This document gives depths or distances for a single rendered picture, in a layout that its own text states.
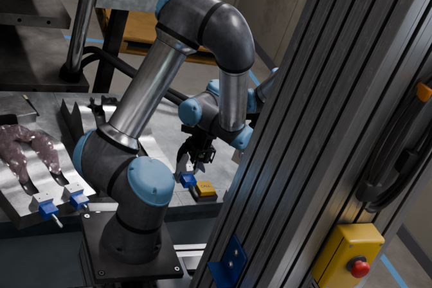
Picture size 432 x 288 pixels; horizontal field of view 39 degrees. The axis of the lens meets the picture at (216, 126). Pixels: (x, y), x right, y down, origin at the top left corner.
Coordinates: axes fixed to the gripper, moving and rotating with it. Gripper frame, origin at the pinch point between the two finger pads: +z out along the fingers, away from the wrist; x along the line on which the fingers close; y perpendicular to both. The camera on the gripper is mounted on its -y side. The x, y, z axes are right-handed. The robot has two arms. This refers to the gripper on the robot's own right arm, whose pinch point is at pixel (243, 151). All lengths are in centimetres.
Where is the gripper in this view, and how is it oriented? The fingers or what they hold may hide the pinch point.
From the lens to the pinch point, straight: 223.4
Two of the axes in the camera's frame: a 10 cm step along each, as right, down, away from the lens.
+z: -3.0, 8.1, 5.1
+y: 7.6, 5.2, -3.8
